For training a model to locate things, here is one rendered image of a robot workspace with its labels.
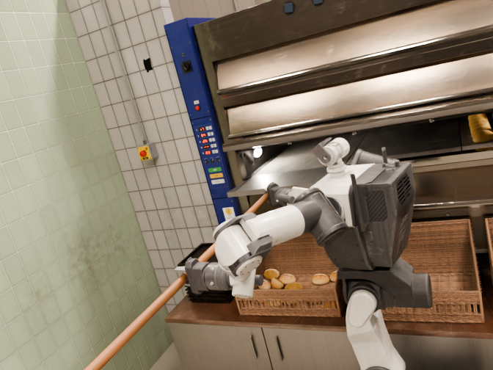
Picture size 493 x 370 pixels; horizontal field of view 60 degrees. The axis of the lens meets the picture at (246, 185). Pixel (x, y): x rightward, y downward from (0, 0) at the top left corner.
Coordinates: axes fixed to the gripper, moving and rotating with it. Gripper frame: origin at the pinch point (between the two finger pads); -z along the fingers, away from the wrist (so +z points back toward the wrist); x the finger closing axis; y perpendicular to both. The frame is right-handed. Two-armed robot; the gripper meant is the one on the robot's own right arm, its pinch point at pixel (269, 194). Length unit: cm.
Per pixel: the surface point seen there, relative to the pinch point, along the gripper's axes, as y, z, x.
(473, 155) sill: -82, 54, -3
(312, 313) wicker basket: 3, 18, -59
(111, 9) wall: 22, -93, 114
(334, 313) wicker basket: -4, 26, -59
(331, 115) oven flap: -45, 4, 28
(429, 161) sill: -71, 38, -4
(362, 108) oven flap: -54, 17, 28
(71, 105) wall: 60, -107, 66
